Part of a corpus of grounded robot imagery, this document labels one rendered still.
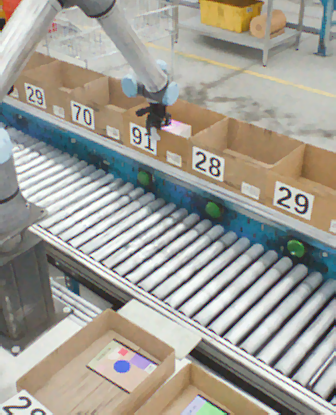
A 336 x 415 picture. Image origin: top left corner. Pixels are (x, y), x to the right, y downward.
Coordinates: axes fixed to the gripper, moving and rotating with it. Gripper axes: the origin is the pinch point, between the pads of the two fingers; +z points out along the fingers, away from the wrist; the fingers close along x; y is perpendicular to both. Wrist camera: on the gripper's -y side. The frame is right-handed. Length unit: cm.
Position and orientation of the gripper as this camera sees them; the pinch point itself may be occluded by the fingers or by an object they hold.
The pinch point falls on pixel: (154, 140)
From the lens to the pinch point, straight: 249.5
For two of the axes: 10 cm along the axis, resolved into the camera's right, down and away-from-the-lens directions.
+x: 6.6, -4.3, 6.2
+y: 7.6, 3.6, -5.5
